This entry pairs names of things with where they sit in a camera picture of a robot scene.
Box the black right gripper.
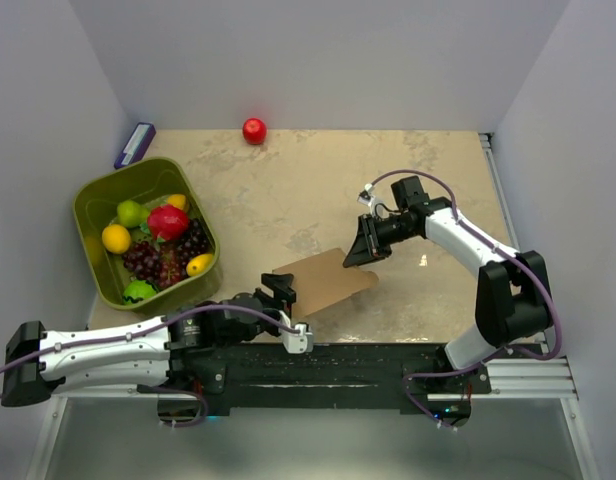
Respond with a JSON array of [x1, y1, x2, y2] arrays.
[[344, 213, 417, 269]]

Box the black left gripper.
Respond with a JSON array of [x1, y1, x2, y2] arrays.
[[218, 273, 296, 349]]

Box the brown cardboard paper box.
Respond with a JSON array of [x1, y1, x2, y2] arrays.
[[272, 248, 379, 318]]

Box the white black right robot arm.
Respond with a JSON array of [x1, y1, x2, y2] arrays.
[[343, 172, 557, 393]]

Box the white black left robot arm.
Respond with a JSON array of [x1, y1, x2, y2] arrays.
[[0, 274, 313, 407]]

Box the purple white small box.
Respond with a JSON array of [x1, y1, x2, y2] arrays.
[[113, 122, 156, 170]]

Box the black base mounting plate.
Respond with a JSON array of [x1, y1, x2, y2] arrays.
[[77, 338, 544, 426]]

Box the yellow mango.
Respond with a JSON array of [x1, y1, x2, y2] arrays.
[[186, 253, 214, 277]]

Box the dark purple grapes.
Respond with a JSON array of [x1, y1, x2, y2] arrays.
[[122, 219, 213, 290]]

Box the red dragon fruit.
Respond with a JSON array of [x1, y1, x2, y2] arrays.
[[146, 204, 189, 242]]

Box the small orange fruit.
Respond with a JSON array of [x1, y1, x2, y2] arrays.
[[166, 194, 189, 212]]

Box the olive green plastic bin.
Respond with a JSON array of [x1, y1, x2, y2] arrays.
[[73, 157, 223, 317]]

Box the red apple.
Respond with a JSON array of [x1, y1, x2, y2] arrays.
[[242, 117, 268, 145]]

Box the green pear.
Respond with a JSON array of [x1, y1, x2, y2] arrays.
[[117, 200, 150, 229]]

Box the yellow lemon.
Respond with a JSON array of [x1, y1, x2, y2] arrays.
[[101, 224, 132, 255]]

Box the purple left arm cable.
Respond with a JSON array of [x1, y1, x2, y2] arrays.
[[0, 303, 302, 431]]

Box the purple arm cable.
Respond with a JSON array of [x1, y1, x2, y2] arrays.
[[0, 303, 302, 431], [370, 169, 562, 431]]

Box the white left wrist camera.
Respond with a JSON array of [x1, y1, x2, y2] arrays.
[[281, 323, 314, 355]]

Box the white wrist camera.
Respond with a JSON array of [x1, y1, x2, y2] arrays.
[[281, 323, 314, 355], [357, 183, 387, 218]]

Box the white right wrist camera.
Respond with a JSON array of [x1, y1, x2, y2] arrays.
[[357, 183, 387, 218]]

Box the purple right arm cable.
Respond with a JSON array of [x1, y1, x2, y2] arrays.
[[370, 169, 562, 431]]

